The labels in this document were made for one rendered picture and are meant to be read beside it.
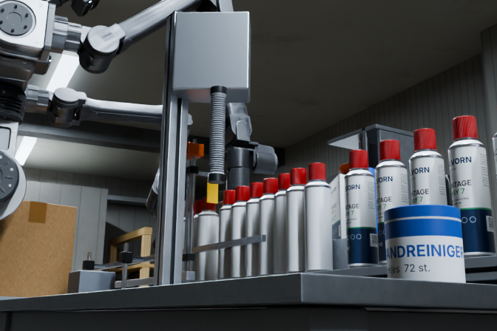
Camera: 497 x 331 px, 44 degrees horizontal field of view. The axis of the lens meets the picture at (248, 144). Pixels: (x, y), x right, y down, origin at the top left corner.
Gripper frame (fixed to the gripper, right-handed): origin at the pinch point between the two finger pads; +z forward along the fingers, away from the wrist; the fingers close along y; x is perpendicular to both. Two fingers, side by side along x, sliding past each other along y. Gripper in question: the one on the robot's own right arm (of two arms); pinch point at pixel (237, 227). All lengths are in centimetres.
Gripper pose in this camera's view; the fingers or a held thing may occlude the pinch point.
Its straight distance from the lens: 152.0
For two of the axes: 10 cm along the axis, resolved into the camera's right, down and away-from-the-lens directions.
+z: -0.1, 9.7, -2.6
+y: -5.4, 2.1, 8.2
